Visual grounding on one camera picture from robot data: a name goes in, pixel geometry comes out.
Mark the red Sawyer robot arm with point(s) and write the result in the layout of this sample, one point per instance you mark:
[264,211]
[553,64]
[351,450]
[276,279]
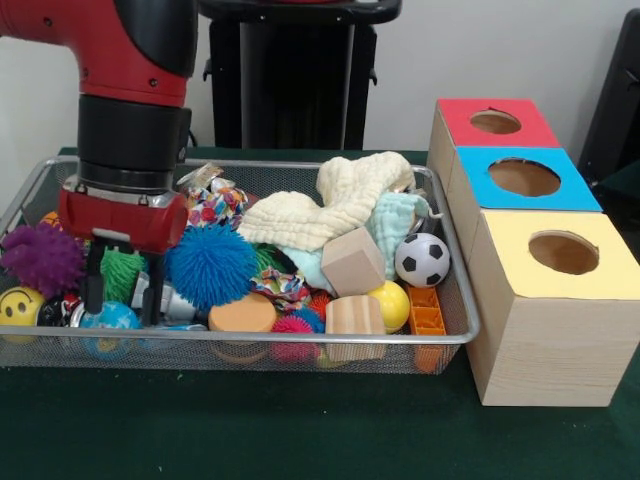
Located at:
[130,135]

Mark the purple spiky toy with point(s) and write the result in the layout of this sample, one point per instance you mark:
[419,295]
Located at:
[40,260]

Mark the plain wooden cube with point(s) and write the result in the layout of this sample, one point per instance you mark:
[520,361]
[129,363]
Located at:
[352,265]

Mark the mint green waffle cloth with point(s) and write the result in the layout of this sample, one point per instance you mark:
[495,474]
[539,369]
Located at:
[395,225]

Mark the cream waffle cloth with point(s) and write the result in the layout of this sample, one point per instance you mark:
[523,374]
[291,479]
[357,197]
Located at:
[300,220]

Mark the blue globe ball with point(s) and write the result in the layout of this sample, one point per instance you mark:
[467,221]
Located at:
[117,317]

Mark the dark green table cloth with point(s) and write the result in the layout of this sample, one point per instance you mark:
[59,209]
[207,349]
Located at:
[625,210]
[300,425]

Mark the small soccer ball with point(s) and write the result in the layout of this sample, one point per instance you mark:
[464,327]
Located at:
[422,260]

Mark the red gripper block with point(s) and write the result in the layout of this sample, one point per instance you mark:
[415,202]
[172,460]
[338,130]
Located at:
[125,222]

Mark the shallow clear mesh bin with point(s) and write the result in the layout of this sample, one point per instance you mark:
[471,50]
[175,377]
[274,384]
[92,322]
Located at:
[175,357]

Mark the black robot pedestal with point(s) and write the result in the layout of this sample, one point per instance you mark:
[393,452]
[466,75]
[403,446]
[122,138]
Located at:
[280,90]

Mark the large blue spiky ball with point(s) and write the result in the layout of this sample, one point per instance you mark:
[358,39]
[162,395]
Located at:
[210,270]

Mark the black chair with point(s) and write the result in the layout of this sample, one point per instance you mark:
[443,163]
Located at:
[615,100]

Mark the yellow smiley ball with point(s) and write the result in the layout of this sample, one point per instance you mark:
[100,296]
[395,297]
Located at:
[20,307]

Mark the yellow tennis ball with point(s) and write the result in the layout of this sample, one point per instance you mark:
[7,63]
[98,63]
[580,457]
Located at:
[392,305]

